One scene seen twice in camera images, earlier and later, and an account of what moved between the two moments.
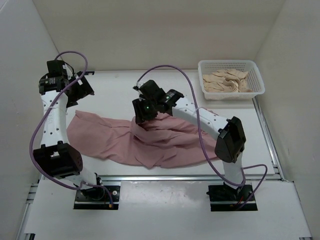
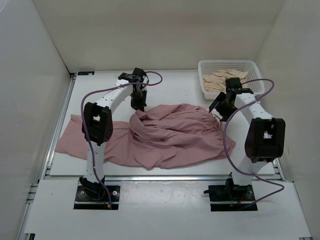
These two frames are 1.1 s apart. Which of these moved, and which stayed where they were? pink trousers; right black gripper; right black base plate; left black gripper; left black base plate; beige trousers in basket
Moved: left black gripper; right black gripper
Stayed: pink trousers; left black base plate; right black base plate; beige trousers in basket
